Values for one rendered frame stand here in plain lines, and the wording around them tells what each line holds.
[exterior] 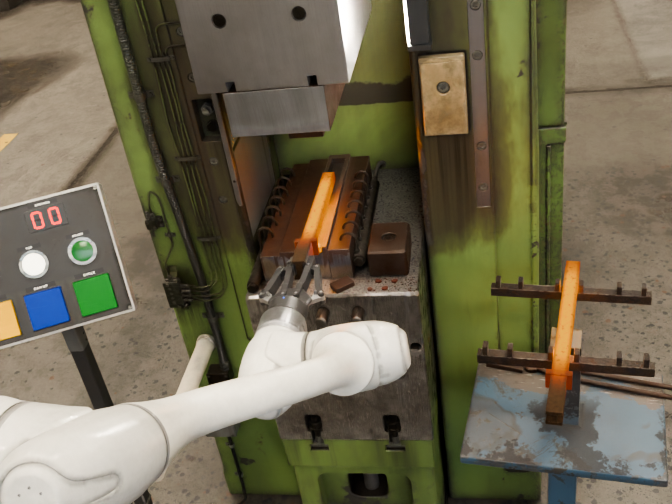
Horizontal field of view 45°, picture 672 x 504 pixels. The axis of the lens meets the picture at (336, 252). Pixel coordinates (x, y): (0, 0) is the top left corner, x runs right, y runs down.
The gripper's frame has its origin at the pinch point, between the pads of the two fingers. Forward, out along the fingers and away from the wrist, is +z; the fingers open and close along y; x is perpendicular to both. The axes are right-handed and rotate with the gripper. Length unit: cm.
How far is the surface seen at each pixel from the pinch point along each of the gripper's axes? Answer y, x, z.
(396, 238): 17.2, -6.0, 14.8
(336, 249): 4.8, -4.8, 9.7
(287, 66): 1.3, 36.9, 9.9
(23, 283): -57, 2, -9
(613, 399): 62, -39, -1
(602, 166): 89, -105, 216
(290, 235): -6.5, -5.0, 16.1
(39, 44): -316, -107, 465
